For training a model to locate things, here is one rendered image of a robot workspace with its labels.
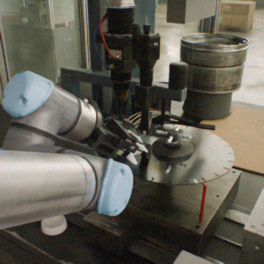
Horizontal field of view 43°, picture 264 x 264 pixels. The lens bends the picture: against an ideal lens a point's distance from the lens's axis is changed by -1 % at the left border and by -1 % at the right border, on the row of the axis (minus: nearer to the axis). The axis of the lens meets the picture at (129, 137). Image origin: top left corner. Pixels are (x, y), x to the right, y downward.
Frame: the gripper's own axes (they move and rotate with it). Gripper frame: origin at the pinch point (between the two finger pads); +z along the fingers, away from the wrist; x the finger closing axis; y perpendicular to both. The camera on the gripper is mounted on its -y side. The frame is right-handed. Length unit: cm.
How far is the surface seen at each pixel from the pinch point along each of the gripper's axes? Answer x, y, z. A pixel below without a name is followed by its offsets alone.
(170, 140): 5.5, -0.8, 9.8
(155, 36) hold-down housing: 22.2, -12.3, -6.3
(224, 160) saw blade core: 10.5, 9.1, 19.5
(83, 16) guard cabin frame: 16, -150, 61
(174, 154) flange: 3.3, 1.2, 12.3
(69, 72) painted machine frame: -5, -60, 15
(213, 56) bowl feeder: 37, -42, 54
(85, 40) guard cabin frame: 4, -146, 71
